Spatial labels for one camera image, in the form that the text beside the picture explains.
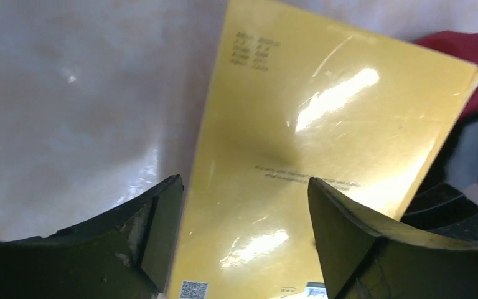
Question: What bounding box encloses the yellow book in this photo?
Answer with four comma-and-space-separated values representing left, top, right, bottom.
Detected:
167, 1, 478, 298

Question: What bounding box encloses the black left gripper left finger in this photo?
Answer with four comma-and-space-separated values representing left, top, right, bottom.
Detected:
0, 175, 184, 298

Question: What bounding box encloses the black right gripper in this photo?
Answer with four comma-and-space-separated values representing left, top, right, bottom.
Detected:
401, 112, 478, 243

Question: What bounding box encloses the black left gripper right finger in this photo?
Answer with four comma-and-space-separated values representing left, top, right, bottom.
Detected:
307, 178, 478, 298

